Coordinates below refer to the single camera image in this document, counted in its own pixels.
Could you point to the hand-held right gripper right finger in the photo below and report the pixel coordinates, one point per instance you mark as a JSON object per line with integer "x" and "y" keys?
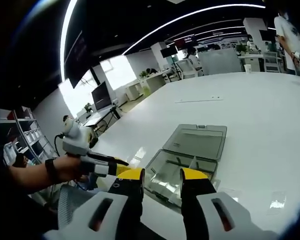
{"x": 245, "y": 225}

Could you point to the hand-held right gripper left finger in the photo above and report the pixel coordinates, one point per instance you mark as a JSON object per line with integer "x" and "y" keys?
{"x": 77, "y": 225}

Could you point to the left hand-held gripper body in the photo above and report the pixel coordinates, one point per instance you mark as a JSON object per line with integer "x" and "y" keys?
{"x": 76, "y": 140}

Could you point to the small clear plastic bag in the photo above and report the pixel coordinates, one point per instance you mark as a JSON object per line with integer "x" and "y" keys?
{"x": 277, "y": 200}

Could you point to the grey transparent dual guide fixture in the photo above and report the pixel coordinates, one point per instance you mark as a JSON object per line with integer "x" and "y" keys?
{"x": 197, "y": 142}

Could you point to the person's left hand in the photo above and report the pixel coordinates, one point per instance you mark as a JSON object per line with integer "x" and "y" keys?
{"x": 67, "y": 168}

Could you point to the grey mesh office chair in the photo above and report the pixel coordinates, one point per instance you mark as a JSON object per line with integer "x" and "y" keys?
{"x": 70, "y": 205}

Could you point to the desk with black legs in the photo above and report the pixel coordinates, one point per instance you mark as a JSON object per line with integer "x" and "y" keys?
{"x": 95, "y": 118}

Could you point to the potted green plant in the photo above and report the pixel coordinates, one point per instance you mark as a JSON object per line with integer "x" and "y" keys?
{"x": 143, "y": 74}
{"x": 88, "y": 107}

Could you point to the black wristband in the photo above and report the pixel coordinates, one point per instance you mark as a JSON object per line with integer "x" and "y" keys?
{"x": 50, "y": 170}

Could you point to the metal storage shelf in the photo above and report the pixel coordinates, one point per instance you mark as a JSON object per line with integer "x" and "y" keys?
{"x": 30, "y": 136}

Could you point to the dark computer monitor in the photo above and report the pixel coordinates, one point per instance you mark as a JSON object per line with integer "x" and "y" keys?
{"x": 100, "y": 96}

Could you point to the person's black clothing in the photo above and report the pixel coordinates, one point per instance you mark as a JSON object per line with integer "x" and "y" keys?
{"x": 27, "y": 212}

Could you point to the hanging dark display screen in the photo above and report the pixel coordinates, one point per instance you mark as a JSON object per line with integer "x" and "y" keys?
{"x": 77, "y": 57}

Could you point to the white office counter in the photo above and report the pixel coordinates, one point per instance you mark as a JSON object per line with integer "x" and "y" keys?
{"x": 150, "y": 82}

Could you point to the curved ceiling light strip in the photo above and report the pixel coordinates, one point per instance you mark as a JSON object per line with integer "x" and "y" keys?
{"x": 62, "y": 50}
{"x": 130, "y": 48}

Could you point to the white office chair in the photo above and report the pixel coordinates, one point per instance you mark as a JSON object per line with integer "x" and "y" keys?
{"x": 187, "y": 68}

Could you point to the black monitor on stand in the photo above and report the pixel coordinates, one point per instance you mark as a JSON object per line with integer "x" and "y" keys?
{"x": 168, "y": 51}

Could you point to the grey desk partition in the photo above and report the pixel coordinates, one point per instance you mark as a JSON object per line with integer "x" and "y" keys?
{"x": 220, "y": 61}

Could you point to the white paper cup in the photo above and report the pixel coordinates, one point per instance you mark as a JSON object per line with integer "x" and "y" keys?
{"x": 248, "y": 68}

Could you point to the red wall screen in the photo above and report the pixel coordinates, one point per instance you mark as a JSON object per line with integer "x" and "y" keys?
{"x": 185, "y": 42}

